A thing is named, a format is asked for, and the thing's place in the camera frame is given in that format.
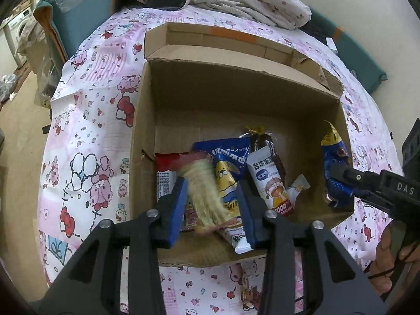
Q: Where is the person's right hand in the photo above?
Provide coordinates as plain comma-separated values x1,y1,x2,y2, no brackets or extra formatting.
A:
369,221,419,302

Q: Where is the red white snack packet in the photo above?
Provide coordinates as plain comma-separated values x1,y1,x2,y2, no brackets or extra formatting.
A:
154,152,187,200

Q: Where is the teal pillow by wall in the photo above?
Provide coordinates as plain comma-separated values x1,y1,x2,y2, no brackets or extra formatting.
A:
300,7,388,94

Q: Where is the white blue snack packet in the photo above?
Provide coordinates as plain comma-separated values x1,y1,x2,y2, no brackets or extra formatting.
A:
218,217,252,255

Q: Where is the blue yellow snack packet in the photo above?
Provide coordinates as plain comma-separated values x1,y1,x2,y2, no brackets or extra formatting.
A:
193,137,251,217
320,121,354,208

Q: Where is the white washing machine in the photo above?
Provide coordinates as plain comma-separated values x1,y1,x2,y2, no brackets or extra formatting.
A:
1,3,32,72

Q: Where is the yellow wafer snack packet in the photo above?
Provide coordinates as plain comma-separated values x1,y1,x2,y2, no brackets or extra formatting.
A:
174,151,235,235

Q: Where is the teal cushion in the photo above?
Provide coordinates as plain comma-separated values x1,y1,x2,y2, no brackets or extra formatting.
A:
33,0,115,65

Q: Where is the brown cardboard box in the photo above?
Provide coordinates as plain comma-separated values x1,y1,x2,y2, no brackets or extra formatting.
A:
129,21,355,267

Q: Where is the pink Hello Kitty bedsheet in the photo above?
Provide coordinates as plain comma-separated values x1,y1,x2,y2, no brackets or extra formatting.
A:
37,6,403,315

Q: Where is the rice cake snack packet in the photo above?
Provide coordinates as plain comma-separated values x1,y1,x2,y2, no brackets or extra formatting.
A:
246,146,293,216

